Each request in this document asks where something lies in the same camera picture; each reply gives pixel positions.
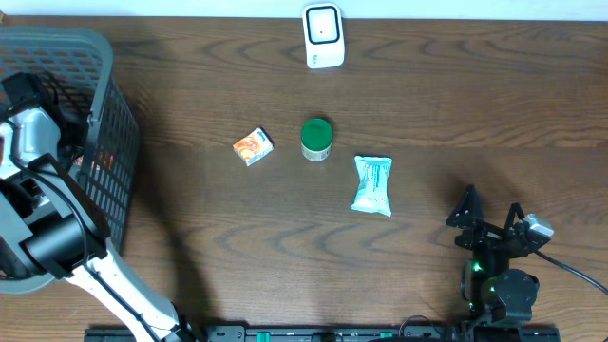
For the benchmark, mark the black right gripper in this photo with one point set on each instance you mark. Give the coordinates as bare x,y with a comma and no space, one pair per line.
485,233

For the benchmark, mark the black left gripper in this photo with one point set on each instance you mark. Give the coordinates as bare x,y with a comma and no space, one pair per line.
77,122

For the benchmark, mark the mint tissue wipes pack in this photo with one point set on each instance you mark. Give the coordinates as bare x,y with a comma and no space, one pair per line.
372,192

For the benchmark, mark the green lid jar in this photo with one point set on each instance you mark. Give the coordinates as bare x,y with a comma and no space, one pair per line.
316,139

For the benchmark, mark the orange Kleenex tissue pack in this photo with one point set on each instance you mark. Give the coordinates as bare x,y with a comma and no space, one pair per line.
253,147

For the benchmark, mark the red Top chocolate bar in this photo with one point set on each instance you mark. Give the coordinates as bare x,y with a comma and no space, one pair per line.
101,159

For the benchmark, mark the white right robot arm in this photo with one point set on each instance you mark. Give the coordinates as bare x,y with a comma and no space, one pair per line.
496,292

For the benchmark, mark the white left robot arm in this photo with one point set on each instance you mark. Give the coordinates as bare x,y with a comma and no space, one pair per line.
49,223

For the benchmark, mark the white barcode scanner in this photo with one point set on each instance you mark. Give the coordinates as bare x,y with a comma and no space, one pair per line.
323,36

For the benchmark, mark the grey plastic basket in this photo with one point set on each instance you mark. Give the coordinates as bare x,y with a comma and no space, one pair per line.
82,61

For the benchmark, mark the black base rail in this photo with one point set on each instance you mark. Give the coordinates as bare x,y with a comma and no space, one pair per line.
412,332

